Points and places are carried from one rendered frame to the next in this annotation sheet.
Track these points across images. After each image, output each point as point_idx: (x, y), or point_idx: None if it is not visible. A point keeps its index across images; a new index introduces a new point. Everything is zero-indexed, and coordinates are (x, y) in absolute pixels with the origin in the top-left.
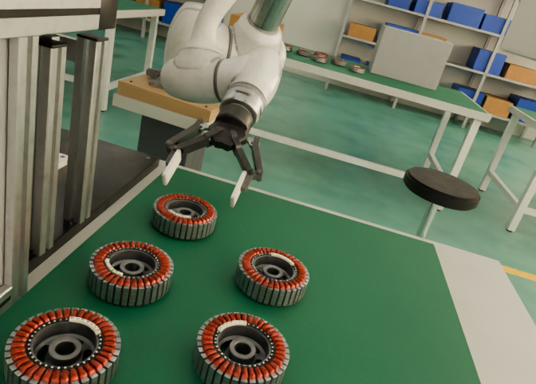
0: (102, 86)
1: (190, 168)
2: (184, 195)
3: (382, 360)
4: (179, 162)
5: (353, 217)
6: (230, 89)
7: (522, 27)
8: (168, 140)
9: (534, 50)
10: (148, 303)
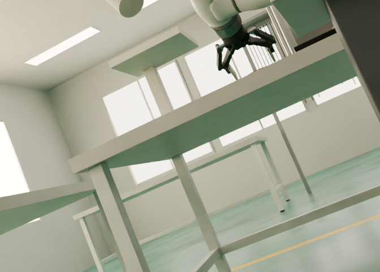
0: (272, 9)
1: (275, 61)
2: None
3: None
4: (267, 51)
5: (157, 117)
6: None
7: (180, 30)
8: (272, 35)
9: (183, 34)
10: None
